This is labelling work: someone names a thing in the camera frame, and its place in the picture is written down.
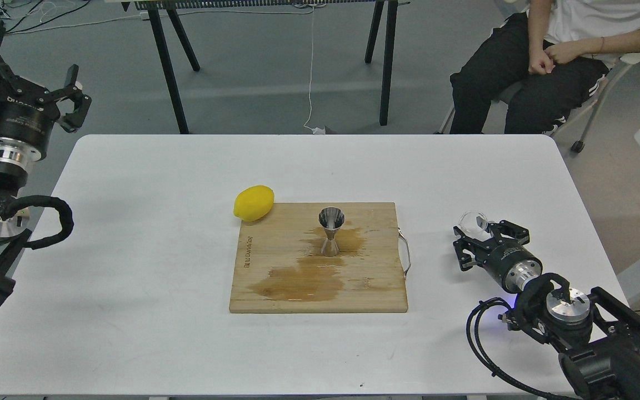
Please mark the clear glass cup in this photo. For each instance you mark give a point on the clear glass cup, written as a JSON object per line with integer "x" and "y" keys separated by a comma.
{"x": 474, "y": 224}

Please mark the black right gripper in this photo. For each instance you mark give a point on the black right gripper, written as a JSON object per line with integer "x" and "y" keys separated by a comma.
{"x": 501, "y": 255}

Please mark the seated person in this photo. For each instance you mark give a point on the seated person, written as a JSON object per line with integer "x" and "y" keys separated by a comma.
{"x": 559, "y": 50}

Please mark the white chair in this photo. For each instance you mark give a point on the white chair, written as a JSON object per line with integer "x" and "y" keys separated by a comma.
{"x": 591, "y": 107}

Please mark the steel double jigger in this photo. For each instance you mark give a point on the steel double jigger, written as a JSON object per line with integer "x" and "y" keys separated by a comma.
{"x": 331, "y": 219}

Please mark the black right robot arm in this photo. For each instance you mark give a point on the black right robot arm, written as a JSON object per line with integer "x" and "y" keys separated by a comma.
{"x": 597, "y": 336}

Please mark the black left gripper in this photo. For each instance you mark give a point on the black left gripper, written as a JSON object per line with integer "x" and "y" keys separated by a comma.
{"x": 25, "y": 129}

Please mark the wooden cutting board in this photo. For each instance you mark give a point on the wooden cutting board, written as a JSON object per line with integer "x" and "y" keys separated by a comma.
{"x": 280, "y": 267}

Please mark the yellow lemon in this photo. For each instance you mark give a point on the yellow lemon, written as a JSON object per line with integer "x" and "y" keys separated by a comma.
{"x": 253, "y": 203}

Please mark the black cable bundle floor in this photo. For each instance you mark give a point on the black cable bundle floor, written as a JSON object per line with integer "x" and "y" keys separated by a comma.
{"x": 24, "y": 17}

